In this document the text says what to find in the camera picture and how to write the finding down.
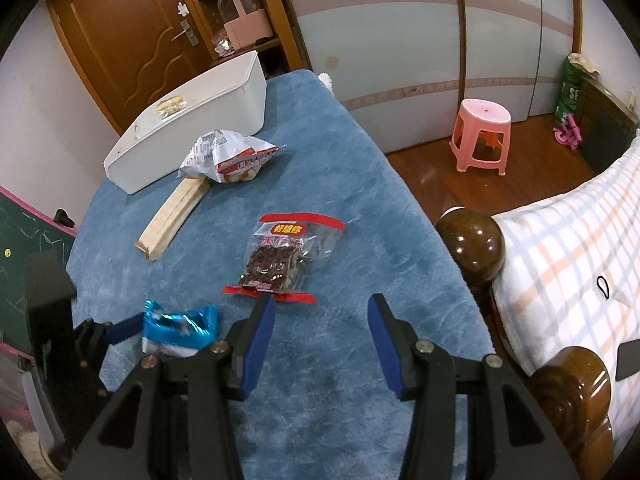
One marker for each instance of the clear red-edged snack packet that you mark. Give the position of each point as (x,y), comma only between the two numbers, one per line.
(272,260)

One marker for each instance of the pink box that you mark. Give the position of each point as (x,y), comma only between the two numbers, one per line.
(247,27)

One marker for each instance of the green bag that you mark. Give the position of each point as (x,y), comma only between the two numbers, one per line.
(570,90)

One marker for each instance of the black clip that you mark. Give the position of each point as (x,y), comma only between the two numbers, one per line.
(63,218)

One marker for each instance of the translucent plastic box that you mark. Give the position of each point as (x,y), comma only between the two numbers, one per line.
(30,400)

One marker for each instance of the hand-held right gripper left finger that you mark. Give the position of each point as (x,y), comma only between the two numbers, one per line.
(257,345)

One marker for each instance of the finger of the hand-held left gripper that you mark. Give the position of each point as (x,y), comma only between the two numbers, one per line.
(125,328)

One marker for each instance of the pink plastic stool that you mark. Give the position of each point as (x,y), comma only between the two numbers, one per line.
(482,115)

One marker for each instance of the white plastic bin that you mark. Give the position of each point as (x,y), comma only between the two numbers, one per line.
(225,100)

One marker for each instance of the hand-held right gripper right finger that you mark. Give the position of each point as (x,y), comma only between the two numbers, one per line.
(385,350)

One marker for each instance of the brown wooden door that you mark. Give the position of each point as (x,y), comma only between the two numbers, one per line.
(115,25)

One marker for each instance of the silver foil packet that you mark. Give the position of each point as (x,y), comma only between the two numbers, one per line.
(223,48)

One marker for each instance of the crumpled white red-print packet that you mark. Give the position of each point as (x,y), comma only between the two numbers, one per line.
(220,155)

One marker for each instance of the white fluffy cloth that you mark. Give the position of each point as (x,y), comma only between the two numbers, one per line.
(326,82)

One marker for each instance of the wooden shelf unit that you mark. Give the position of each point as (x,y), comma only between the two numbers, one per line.
(280,25)

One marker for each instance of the blue foil snack packet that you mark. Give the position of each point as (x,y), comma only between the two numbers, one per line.
(175,330)

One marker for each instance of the pale blue wardrobe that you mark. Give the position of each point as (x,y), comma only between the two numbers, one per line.
(400,35)

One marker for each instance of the pink toy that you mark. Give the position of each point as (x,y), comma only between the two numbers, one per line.
(567,135)

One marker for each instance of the beige paper package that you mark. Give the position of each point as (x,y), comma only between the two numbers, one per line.
(170,215)

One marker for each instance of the green chalkboard with pink frame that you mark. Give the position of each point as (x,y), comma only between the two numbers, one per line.
(25,240)

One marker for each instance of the black flat object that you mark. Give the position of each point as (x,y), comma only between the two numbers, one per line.
(630,360)

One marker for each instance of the pale yellow snack packet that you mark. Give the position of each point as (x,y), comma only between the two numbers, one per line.
(171,106)

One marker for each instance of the plaid bed blanket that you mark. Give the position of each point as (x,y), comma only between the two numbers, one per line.
(560,240)

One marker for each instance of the dark wooden cabinet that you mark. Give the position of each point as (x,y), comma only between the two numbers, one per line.
(605,130)

